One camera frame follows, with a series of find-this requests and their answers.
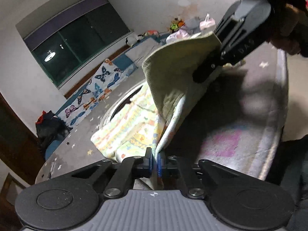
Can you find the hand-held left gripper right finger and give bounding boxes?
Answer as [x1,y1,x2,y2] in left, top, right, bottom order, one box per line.
[155,151,232,198]

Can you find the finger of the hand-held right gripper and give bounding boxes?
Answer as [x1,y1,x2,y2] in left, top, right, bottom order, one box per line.
[192,49,226,83]

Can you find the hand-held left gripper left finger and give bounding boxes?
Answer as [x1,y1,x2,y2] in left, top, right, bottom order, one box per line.
[70,147,153,197]

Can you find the yellow patterned baby blanket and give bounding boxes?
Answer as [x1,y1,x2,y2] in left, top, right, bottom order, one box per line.
[91,32,246,190]

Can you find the pile of pastel clothes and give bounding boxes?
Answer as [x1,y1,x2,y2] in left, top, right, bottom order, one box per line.
[166,13,217,44]

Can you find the black and red clothes pile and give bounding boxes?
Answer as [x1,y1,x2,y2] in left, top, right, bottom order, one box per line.
[36,110,73,152]

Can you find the person's right hand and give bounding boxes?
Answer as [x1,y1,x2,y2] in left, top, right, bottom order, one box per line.
[271,3,308,58]

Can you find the green and orange toy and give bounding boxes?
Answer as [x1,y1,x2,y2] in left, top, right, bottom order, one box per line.
[169,17,186,33]

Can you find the grey star-print bed sheet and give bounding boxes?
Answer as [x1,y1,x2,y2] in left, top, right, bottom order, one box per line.
[35,32,289,186]

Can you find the black and white plush toy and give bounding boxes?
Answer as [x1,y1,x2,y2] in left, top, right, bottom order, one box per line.
[125,34,145,47]

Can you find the butterfly-print blanket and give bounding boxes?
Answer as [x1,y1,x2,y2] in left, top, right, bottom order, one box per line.
[56,58,126,131]

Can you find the dark sliding window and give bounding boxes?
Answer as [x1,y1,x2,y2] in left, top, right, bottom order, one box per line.
[16,0,134,90]

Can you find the brown wooden door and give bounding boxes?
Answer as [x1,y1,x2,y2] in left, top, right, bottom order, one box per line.
[0,93,46,186]

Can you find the white oval ring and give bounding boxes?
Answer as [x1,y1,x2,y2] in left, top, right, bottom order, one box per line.
[98,82,150,128]

